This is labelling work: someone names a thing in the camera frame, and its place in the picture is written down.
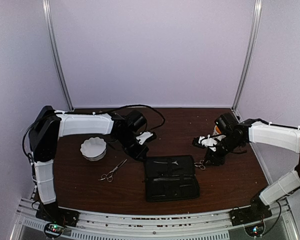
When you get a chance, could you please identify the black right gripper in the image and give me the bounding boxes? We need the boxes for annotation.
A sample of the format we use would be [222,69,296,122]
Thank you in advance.
[203,134,243,166]

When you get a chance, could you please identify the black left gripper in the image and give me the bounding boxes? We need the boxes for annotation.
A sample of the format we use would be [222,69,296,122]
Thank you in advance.
[115,131,149,163]

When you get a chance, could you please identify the silver scissors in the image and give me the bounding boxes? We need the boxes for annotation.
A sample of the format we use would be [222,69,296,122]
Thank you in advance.
[194,160,206,171]
[98,159,128,183]

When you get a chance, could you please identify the black zip tool case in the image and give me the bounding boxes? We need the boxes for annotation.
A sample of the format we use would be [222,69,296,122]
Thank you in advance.
[143,155,200,203]

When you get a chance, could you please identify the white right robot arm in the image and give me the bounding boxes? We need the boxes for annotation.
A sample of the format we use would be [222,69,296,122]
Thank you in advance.
[192,113,300,221]

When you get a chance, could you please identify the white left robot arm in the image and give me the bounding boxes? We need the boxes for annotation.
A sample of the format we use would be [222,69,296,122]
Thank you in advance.
[23,105,157,222]

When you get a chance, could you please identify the white patterned mug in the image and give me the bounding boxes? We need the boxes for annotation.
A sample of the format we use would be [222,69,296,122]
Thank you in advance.
[212,125,225,138]

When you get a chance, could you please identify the white scalloped bowl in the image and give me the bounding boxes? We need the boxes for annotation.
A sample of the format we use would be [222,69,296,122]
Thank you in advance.
[80,137,107,162]

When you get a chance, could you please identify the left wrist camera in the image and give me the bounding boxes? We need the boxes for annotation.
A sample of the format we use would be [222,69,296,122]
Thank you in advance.
[136,131,157,145]

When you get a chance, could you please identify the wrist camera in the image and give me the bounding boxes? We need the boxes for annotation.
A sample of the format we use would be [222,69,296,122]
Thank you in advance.
[136,131,157,145]
[192,135,218,152]

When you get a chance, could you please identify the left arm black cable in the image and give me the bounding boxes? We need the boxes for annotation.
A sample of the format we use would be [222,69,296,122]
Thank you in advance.
[97,104,166,133]

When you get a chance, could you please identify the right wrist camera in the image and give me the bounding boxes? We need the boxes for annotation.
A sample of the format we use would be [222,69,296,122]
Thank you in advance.
[192,135,218,152]

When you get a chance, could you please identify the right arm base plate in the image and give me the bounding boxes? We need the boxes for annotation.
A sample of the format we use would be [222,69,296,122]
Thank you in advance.
[229,206,272,238]

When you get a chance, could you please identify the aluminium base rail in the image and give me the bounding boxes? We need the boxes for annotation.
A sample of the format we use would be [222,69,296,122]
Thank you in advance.
[13,197,297,240]

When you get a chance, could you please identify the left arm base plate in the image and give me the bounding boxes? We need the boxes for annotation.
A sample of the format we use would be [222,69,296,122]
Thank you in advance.
[35,205,80,239]

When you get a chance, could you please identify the right aluminium frame post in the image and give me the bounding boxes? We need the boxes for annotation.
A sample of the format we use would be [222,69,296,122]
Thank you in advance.
[232,0,263,112]

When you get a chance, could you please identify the aluminium frame post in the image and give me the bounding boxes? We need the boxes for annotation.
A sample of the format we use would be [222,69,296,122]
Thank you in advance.
[42,0,74,111]
[232,0,263,112]

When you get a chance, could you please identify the left aluminium frame post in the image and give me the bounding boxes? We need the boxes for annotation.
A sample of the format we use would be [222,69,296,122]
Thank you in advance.
[42,0,74,111]

